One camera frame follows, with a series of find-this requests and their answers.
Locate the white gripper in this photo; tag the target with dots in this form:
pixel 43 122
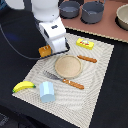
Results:
pixel 54 34

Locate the orange toy bread loaf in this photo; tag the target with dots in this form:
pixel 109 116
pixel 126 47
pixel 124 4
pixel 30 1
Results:
pixel 44 51

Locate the grey frying pan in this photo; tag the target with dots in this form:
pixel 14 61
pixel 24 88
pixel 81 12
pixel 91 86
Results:
pixel 69 9

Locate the yellow toy box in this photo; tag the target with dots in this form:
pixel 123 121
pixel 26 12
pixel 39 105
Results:
pixel 85 43

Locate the grey cooking pot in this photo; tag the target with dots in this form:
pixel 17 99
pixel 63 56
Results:
pixel 92 12

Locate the light blue milk carton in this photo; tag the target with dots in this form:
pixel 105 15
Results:
pixel 46 92

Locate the yellow toy banana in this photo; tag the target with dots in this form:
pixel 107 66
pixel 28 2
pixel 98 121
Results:
pixel 23 85

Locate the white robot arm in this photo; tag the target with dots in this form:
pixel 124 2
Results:
pixel 46 13

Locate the round wooden plate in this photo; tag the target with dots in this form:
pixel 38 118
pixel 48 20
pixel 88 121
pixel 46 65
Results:
pixel 68 66

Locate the beige woven placemat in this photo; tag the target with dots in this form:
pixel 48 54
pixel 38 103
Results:
pixel 71 104

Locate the beige bowl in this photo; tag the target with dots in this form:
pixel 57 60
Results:
pixel 122 15

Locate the knife with wooden handle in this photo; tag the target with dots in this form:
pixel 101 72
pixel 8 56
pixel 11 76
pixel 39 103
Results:
pixel 87 58

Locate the fork with wooden handle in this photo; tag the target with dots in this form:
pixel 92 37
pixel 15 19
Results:
pixel 71 83

